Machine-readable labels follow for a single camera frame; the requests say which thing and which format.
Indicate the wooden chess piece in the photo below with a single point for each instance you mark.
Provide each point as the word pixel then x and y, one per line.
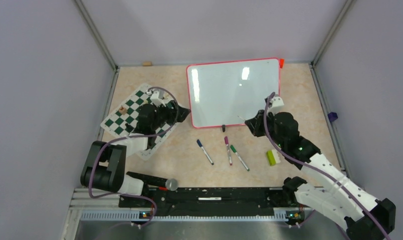
pixel 122 110

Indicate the orange block behind whiteboard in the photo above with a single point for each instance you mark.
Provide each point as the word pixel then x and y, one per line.
pixel 281 63

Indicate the green white toy block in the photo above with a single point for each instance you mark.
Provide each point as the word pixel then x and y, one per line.
pixel 273 157

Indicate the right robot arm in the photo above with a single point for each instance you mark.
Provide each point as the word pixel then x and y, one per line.
pixel 361 215

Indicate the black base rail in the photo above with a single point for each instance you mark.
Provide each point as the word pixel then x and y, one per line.
pixel 212 201

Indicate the green-capped marker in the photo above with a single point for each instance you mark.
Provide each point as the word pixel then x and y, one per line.
pixel 240 158

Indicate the purple-capped marker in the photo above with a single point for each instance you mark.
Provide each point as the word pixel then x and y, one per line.
pixel 228 149

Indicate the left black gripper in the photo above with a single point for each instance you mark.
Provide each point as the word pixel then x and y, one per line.
pixel 170 111

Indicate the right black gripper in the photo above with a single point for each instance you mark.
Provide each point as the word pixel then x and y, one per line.
pixel 256 123

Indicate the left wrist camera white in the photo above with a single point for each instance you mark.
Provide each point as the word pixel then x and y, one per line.
pixel 157 98

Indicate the green white chessboard mat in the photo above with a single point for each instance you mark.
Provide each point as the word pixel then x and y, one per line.
pixel 115 123

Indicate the purple clip on frame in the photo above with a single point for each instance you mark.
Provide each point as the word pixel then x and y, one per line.
pixel 332 116

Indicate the blue-capped marker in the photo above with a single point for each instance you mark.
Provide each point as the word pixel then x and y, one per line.
pixel 205 152

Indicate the wooden block at wall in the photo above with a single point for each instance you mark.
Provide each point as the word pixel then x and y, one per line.
pixel 147 64

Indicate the pink-framed whiteboard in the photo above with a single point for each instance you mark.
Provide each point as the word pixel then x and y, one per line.
pixel 220 91

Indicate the black microphone silver head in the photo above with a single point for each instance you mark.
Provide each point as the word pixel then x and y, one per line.
pixel 170 184

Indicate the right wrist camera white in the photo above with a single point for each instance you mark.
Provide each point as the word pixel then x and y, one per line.
pixel 276 106

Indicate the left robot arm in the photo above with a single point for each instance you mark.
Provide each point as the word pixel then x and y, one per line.
pixel 104 168

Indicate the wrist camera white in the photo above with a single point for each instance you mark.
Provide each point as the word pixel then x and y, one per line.
pixel 157 98
pixel 276 106

